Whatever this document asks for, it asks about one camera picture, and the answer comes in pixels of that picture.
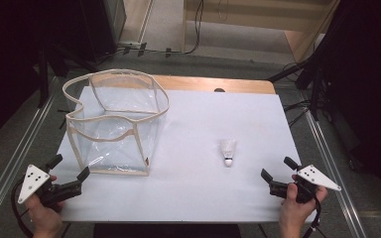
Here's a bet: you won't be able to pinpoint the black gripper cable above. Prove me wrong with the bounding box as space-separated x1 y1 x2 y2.
301 188 323 238
11 178 35 238

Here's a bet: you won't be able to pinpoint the light wooden furniture frame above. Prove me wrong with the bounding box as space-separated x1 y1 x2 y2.
182 0 341 63

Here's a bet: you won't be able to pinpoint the black cabinet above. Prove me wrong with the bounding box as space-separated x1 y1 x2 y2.
58 0 128 64

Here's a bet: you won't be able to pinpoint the white shuttlecock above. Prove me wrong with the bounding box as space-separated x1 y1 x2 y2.
219 138 238 169

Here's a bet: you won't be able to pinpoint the black hanging cable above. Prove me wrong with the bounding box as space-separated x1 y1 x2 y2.
183 0 204 56

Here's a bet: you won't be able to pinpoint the clear plastic bag beige trim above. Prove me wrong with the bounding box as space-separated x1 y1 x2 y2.
62 68 171 178

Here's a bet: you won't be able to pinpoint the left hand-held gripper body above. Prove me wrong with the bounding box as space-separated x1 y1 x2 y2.
17 164 82 208

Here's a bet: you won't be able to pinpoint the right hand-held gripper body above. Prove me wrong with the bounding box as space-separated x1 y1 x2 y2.
268 164 342 204

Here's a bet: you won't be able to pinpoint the wooden table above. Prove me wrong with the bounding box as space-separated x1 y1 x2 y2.
88 73 277 95

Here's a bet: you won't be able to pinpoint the black metal stand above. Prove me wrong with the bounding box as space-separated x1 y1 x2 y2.
267 56 323 122

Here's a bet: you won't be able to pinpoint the person's right hand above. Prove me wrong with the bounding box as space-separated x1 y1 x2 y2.
278 174 329 238

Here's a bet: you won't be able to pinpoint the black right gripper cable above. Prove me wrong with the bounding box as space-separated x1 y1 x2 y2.
301 188 323 238

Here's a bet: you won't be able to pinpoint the metal floor rail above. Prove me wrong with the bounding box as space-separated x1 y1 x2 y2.
0 77 61 229
302 95 368 238

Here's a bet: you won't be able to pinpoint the person's left hand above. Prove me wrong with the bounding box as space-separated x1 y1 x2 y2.
24 175 64 238

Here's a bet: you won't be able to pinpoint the black floor cables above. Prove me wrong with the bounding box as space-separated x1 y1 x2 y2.
282 98 312 128

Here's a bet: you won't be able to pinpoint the white table cover sheet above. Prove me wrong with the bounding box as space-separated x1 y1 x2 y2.
51 85 318 223

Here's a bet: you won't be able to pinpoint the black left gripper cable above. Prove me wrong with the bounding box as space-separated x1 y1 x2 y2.
11 178 35 238

